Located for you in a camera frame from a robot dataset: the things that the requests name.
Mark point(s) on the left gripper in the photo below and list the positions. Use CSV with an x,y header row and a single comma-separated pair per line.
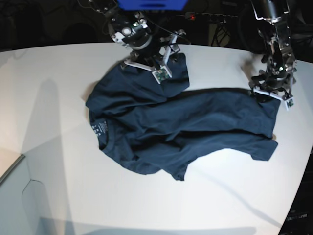
x,y
267,86

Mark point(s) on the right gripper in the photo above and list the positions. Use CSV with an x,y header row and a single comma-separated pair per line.
x,y
151,48

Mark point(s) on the dark blue t-shirt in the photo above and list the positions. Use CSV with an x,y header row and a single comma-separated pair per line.
x,y
146,126

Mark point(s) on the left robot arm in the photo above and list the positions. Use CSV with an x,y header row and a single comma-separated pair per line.
x,y
275,31

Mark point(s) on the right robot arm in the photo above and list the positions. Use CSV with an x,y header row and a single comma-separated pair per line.
x,y
111,10

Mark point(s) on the blue box overhead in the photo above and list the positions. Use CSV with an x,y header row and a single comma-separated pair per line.
x,y
133,5

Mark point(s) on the black power strip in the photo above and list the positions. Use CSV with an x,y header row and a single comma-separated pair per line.
x,y
208,17

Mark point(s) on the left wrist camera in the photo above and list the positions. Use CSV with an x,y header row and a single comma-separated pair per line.
x,y
289,102

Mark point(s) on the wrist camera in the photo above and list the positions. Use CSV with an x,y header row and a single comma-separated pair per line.
x,y
289,102
162,74

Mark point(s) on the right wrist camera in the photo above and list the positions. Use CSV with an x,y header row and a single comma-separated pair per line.
x,y
162,74

